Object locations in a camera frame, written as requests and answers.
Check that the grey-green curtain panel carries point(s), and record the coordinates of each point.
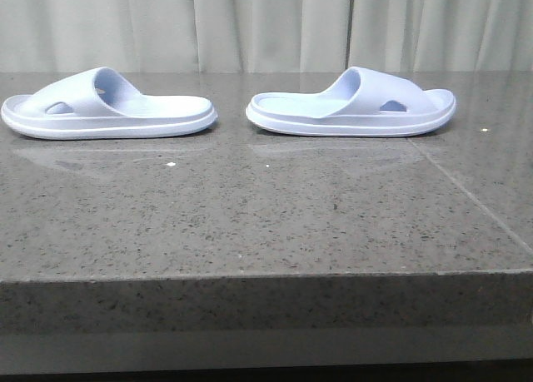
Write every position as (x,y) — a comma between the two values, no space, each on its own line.
(440,35)
(175,35)

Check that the grey-green curtain right panel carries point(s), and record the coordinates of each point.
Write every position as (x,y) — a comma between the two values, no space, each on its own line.
(440,35)

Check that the light blue slipper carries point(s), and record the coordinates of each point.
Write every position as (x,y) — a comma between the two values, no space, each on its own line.
(361,102)
(101,103)

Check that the grey-green curtain left panel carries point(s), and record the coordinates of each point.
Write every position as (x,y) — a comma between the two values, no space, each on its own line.
(175,35)

